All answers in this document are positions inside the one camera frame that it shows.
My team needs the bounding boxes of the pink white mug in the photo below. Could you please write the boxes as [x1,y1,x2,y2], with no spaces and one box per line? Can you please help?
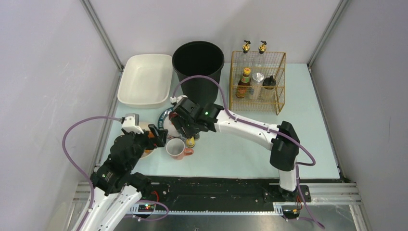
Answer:
[166,138,194,160]

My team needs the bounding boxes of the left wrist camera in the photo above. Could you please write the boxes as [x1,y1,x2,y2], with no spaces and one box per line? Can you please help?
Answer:
[121,113,144,134]

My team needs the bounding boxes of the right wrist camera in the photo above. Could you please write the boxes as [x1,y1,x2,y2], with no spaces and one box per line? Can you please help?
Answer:
[170,95,188,106]

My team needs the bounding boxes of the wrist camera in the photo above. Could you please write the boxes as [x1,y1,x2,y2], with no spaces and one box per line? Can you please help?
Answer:
[170,95,188,106]
[121,113,144,134]

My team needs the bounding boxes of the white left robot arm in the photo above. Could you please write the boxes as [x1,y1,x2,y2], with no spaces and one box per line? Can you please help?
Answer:
[74,124,168,231]

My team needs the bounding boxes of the aluminium frame post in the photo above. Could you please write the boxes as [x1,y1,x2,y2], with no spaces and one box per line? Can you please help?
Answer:
[80,0,124,72]
[307,0,351,73]

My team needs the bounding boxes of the white rectangular basin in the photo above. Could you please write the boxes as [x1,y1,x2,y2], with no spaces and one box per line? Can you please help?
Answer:
[117,54,173,109]

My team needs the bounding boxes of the clear glass oil bottle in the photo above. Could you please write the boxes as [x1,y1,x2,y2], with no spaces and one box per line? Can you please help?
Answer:
[253,40,267,73]

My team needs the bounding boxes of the cream round plate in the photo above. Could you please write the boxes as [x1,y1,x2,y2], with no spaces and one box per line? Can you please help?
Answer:
[139,122,155,159]

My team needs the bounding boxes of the silver lid pepper jar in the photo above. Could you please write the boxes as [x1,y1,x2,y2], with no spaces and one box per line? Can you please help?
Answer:
[248,73,265,100]

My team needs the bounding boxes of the black lid spice jar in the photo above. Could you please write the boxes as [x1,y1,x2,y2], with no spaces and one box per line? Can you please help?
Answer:
[261,75,276,102]

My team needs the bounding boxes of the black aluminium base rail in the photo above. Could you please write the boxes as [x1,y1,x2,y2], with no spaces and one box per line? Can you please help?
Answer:
[75,173,361,216]

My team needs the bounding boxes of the dark liquid glass bottle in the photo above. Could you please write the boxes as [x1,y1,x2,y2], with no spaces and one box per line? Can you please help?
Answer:
[239,40,251,68]

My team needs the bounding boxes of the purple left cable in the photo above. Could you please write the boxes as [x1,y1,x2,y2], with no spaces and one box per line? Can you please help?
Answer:
[62,116,123,231]

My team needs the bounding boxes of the gold wire rack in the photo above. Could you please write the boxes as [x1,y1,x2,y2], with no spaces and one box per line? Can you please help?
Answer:
[228,51,286,115]

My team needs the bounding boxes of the green rimmed white plate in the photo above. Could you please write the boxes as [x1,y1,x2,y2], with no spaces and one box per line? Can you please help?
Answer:
[157,107,180,140]

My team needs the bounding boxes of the right aluminium frame post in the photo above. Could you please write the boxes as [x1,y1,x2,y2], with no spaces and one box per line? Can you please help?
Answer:
[307,0,351,73]

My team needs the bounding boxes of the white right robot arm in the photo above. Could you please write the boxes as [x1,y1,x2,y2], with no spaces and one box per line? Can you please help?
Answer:
[169,95,299,193]

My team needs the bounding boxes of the yellow label small bottle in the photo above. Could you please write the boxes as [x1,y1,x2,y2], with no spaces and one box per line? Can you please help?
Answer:
[185,136,195,148]

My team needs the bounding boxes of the left aluminium frame post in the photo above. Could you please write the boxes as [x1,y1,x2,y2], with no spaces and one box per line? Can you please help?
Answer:
[80,0,124,72]

